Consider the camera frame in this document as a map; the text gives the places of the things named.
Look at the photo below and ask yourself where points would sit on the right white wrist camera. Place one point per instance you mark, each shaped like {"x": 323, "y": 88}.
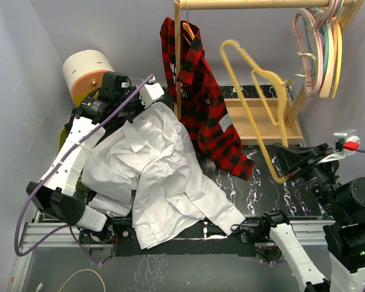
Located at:
{"x": 346, "y": 143}

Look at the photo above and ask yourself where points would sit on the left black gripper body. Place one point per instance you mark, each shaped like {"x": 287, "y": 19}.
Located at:
{"x": 132, "y": 107}

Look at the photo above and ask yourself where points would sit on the teal wooden hanger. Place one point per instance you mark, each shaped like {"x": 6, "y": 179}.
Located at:
{"x": 315, "y": 57}

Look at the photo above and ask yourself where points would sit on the thin natural wooden hanger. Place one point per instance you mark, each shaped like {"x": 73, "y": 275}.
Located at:
{"x": 263, "y": 120}

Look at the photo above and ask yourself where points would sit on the yellow wooden hanger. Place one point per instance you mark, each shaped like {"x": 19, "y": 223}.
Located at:
{"x": 340, "y": 25}

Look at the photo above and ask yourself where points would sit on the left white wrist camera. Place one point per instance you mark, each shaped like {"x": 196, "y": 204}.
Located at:
{"x": 150, "y": 93}

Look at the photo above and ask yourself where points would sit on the natural wide wooden hanger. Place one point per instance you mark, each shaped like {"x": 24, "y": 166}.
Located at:
{"x": 323, "y": 28}

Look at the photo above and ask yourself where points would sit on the red black plaid shirt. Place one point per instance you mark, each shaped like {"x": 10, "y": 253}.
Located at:
{"x": 203, "y": 110}

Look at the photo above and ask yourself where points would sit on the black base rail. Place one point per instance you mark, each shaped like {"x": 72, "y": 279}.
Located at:
{"x": 182, "y": 240}

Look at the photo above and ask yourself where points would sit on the black garment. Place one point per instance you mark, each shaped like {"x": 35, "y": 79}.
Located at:
{"x": 110, "y": 127}

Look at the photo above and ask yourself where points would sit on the orange wooden hanger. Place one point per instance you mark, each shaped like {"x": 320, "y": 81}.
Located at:
{"x": 187, "y": 28}

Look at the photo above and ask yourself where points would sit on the white button-up shirt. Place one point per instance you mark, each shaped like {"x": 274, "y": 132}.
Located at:
{"x": 151, "y": 163}

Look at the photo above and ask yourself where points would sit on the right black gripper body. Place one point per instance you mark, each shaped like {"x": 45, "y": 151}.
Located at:
{"x": 317, "y": 176}

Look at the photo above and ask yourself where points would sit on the wooden clothes rack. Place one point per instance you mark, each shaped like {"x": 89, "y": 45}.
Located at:
{"x": 222, "y": 5}

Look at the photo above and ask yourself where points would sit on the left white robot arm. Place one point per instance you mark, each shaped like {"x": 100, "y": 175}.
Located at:
{"x": 54, "y": 193}

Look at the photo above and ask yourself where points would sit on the aluminium table frame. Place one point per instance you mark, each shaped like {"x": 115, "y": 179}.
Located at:
{"x": 26, "y": 240}

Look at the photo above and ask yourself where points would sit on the cream cylinder with coloured lid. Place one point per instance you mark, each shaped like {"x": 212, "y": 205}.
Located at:
{"x": 83, "y": 72}

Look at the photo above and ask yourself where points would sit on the olive green laundry basket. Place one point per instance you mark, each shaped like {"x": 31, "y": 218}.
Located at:
{"x": 76, "y": 145}

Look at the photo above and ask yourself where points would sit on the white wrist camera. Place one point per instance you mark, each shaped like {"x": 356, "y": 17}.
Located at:
{"x": 346, "y": 143}
{"x": 150, "y": 93}

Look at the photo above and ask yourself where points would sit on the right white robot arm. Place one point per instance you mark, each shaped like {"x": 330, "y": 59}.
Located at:
{"x": 343, "y": 203}

